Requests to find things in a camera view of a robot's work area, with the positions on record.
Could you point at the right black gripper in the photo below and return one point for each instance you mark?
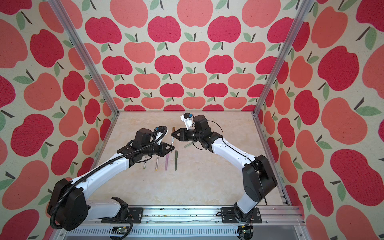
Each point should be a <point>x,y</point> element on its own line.
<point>180,136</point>

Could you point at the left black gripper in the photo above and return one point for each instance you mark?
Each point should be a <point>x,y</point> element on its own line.
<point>163,150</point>

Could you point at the pink pen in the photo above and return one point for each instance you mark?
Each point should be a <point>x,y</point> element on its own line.
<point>167,162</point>

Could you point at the dark green pen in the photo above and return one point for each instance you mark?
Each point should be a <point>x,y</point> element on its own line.
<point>176,160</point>

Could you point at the yellow-tipped white pen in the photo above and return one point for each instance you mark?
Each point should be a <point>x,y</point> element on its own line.
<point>157,164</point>

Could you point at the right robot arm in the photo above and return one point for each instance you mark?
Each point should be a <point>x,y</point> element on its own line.
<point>258,176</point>

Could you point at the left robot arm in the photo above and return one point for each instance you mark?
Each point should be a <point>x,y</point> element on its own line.
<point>69,206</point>

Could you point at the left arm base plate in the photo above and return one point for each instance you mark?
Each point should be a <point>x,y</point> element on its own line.
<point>125,216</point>

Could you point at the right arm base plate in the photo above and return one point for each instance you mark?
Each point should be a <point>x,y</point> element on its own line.
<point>236,216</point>

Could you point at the aluminium front rail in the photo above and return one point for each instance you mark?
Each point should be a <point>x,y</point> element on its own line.
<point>196,223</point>

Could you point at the right aluminium corner post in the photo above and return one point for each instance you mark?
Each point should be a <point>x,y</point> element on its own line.
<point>301,15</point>

